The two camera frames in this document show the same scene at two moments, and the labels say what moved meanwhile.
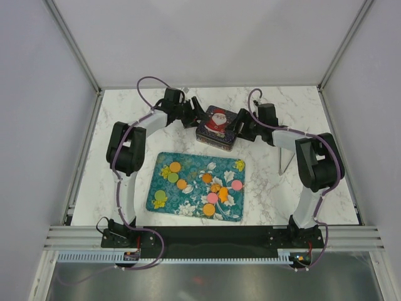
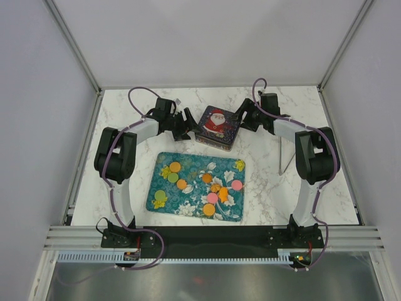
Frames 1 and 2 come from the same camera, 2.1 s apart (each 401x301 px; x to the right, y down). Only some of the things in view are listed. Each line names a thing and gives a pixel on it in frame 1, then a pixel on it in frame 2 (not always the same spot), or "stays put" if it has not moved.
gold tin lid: x=220 y=123 stays put
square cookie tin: x=220 y=135 stays put
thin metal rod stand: x=281 y=172 stays put
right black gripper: x=243 y=116 → x=247 y=106
